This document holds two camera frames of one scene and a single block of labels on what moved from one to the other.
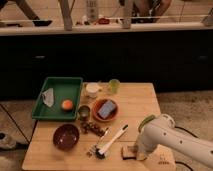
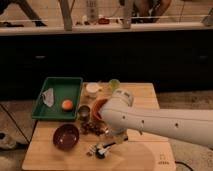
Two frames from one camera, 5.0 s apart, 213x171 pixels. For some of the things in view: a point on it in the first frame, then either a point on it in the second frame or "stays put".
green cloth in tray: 48,97 stays put
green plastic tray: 64,88 stays put
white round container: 92,89 stays put
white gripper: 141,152 to 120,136
